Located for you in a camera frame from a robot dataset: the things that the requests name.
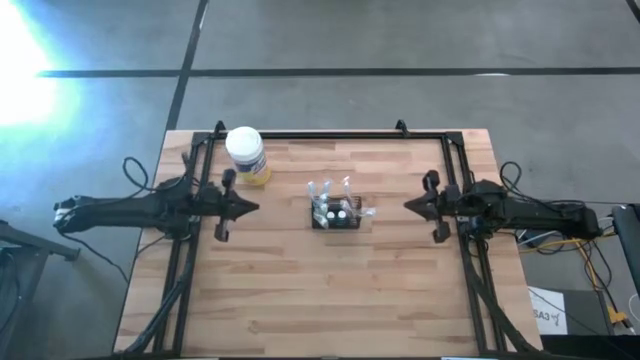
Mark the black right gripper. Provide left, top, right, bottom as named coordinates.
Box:
left=403, top=170, right=470, bottom=245

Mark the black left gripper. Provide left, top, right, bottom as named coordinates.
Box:
left=199, top=168, right=260, bottom=244

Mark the black wire caddy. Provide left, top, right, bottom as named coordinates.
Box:
left=310, top=196, right=363, bottom=231

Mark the white wipes canister yellow label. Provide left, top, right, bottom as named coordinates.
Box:
left=224, top=125, right=273, bottom=187

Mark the white paper label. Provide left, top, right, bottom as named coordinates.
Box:
left=528, top=286, right=569, bottom=336

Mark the dark grey box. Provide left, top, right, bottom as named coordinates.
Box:
left=528, top=286, right=615, bottom=337

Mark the black metal stand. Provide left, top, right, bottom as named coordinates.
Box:
left=0, top=218, right=82, bottom=351

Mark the black floor case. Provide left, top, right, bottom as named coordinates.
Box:
left=539, top=333, right=640, bottom=360

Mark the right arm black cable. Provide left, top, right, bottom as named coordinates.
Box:
left=498, top=160, right=589, bottom=214

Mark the black aluminium table frame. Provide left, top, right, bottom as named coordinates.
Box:
left=115, top=118, right=541, bottom=360

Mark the left arm black wrist cable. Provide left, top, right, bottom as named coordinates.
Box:
left=122, top=156, right=187, bottom=195

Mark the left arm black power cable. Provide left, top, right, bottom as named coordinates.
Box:
left=55, top=228, right=131, bottom=285

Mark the yellow cable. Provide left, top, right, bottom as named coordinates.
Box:
left=519, top=234, right=632, bottom=329

